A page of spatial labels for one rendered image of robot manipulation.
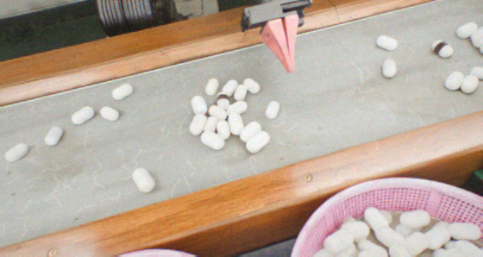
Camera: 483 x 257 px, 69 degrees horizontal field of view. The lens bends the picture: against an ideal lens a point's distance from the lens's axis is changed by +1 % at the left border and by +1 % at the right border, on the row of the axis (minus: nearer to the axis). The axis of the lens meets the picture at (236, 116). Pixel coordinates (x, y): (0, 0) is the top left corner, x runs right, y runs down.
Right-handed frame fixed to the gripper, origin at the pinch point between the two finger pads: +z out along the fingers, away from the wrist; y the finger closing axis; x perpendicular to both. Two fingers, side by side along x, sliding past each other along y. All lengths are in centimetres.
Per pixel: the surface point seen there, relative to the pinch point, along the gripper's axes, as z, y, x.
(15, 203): 9.2, -41.7, 0.5
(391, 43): -0.8, 20.1, 5.5
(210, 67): -5.7, -10.6, 12.4
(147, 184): 11.1, -23.6, -3.8
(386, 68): 3.6, 15.8, 1.9
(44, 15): -109, -97, 186
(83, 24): -97, -74, 185
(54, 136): 0.8, -36.9, 5.4
